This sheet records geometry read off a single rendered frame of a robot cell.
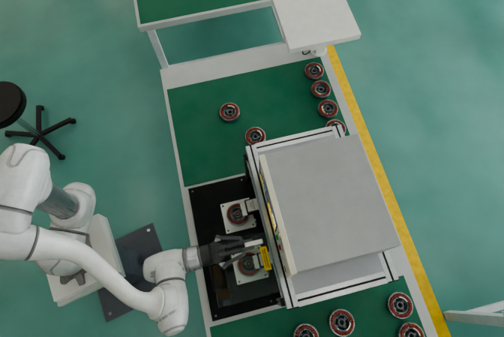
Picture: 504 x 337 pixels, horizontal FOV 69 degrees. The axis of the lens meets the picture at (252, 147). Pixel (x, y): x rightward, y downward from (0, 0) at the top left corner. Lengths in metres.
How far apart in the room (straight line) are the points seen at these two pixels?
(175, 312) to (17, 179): 0.63
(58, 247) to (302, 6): 1.46
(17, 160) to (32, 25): 2.85
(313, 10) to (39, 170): 1.37
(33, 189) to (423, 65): 3.00
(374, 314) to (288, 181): 0.84
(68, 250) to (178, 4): 1.79
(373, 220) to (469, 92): 2.27
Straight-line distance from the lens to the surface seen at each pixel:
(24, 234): 1.22
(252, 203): 1.73
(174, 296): 1.34
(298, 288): 1.49
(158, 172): 2.84
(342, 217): 1.34
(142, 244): 2.72
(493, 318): 2.38
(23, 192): 1.20
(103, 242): 1.94
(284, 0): 1.95
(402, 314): 1.92
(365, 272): 1.54
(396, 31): 3.59
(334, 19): 1.90
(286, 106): 2.11
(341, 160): 1.40
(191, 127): 2.08
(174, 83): 2.24
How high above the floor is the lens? 2.60
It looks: 68 degrees down
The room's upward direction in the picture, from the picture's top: 2 degrees counter-clockwise
